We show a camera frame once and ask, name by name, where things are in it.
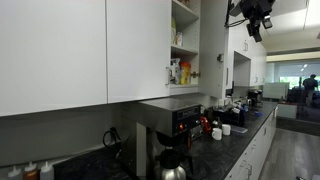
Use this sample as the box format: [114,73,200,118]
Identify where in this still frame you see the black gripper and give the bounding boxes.
[239,0,276,42]

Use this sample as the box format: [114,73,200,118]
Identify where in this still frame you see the white cabinet door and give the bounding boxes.
[199,0,227,98]
[106,0,171,103]
[0,0,107,116]

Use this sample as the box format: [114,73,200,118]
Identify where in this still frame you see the yellow container in cabinet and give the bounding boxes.
[180,62,191,85]

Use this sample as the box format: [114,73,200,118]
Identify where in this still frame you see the steel commercial coffeemaker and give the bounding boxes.
[120,98,201,180]

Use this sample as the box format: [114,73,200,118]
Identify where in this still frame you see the white lower cabinet drawers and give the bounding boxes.
[224,108,277,180]

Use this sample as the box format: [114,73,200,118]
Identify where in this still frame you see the black coffee machine far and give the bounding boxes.
[248,89,263,106]

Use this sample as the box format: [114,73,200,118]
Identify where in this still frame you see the person in dark clothes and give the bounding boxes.
[303,74,318,107]

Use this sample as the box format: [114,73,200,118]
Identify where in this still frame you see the black condiment organizer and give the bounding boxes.
[213,108,246,127]

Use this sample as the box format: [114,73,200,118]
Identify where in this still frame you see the white mug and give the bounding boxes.
[212,128,222,140]
[222,124,231,136]

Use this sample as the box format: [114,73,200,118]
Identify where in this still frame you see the steel coffee carafe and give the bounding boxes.
[154,149,193,180]

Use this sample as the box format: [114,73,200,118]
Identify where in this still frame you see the white squeeze bottle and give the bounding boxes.
[7,166,23,180]
[40,162,54,180]

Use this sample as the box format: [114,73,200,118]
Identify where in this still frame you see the brown squeeze bottle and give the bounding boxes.
[23,162,40,180]

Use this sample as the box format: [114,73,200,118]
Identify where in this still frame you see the metal left door handle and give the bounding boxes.
[165,67,171,85]

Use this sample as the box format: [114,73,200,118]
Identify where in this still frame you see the orange handle coffee pot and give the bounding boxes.
[200,116,212,134]

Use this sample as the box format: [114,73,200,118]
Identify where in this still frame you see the black power cable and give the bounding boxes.
[101,126,123,158]

